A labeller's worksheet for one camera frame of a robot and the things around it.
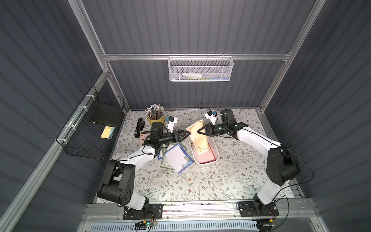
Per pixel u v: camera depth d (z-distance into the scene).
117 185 0.44
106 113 0.79
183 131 0.76
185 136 0.79
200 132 0.82
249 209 0.73
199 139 0.80
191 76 0.90
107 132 0.75
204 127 0.80
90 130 0.80
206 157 0.92
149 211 0.72
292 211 0.73
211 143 0.78
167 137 0.75
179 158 0.92
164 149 0.80
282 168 0.47
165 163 0.91
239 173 0.87
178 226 0.77
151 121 0.98
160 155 0.94
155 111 0.97
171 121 0.77
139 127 1.06
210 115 0.80
